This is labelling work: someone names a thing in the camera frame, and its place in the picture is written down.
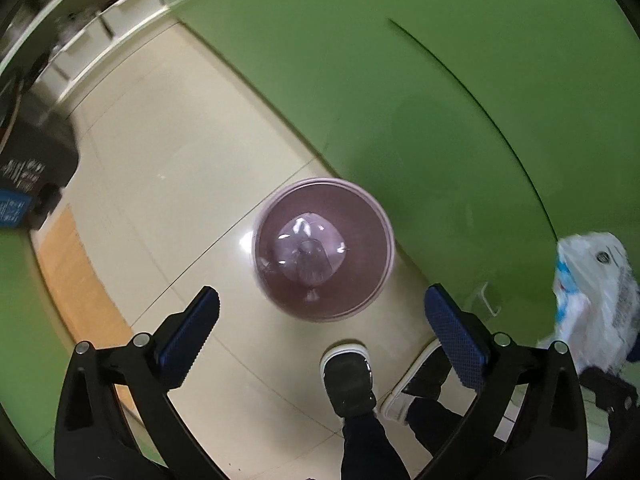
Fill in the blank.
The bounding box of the large plastic wrapper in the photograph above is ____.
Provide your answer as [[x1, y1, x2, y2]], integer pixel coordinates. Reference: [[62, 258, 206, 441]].
[[537, 232, 639, 374]]

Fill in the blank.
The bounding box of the clear plastic bottle white cap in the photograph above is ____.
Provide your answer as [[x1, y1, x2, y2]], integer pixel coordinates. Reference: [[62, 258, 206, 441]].
[[273, 212, 347, 304]]

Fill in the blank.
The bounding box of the pink round trash bin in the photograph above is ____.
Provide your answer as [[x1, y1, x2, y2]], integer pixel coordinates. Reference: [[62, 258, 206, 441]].
[[252, 177, 396, 323]]

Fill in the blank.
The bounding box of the orange floor mat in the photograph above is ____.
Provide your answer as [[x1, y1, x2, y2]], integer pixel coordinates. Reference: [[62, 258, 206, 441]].
[[34, 206, 166, 466]]

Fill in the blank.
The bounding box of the person's dark trouser leg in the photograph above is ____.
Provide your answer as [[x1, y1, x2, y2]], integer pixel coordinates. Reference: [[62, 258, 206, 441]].
[[341, 398, 462, 480]]

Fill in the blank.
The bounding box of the black floor waste bin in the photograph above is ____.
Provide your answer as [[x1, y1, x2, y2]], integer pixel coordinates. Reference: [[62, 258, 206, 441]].
[[1, 96, 79, 231]]

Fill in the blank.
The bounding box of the white storage drawer box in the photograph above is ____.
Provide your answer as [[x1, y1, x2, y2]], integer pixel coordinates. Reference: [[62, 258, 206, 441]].
[[101, 0, 166, 38]]

